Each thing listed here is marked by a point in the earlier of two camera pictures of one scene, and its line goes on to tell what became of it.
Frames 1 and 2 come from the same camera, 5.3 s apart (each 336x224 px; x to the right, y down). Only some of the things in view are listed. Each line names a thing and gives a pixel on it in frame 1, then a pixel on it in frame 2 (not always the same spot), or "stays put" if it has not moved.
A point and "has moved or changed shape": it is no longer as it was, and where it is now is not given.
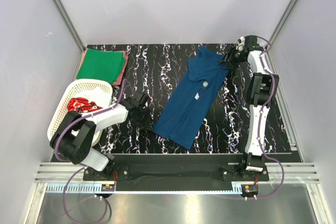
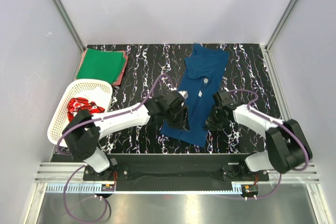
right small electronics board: [250, 189] stays put
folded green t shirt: [105, 65] stays put
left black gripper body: [143, 120] to [176, 119]
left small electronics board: [107, 188] stays put
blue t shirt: [186, 112] has moved or changed shape
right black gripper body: [234, 58] to [215, 120]
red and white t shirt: [82, 105] stays put
